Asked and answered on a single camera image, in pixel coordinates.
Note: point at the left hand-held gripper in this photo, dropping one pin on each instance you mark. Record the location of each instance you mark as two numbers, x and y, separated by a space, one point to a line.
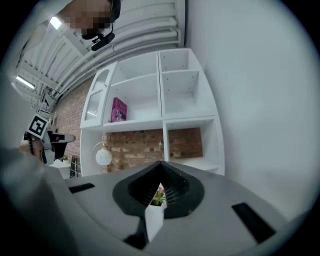
37 126

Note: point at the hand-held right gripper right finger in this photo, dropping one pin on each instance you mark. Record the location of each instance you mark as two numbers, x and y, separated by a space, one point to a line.
212 225

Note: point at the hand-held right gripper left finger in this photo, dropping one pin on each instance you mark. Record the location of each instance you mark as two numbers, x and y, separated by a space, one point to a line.
100 212

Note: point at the person's left forearm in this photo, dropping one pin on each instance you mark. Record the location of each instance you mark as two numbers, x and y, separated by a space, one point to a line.
38 150

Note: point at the small white side table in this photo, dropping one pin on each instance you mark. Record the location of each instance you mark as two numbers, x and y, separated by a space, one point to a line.
61 167

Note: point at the white round hanging ornament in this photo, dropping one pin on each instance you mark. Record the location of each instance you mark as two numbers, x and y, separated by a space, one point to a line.
103 157

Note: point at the pink flower plant white pot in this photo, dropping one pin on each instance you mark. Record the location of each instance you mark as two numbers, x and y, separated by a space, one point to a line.
155 217

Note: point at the magenta book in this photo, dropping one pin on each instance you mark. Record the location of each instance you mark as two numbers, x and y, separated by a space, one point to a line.
119 111

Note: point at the rectangular ceiling light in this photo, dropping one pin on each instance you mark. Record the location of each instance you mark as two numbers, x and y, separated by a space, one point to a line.
55 22
25 82

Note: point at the person's grey garment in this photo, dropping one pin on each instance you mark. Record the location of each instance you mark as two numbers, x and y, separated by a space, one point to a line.
27 205

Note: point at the small white shelf figurine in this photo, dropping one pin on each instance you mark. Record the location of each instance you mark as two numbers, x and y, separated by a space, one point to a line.
160 147

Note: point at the person's head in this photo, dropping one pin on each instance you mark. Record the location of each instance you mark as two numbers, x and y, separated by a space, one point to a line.
85 15

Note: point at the white ceiling pipes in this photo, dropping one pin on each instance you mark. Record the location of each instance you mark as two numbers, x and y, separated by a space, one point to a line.
140 37

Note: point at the white shelf cabinet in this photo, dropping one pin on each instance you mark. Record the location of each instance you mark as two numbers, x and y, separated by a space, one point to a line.
185 100

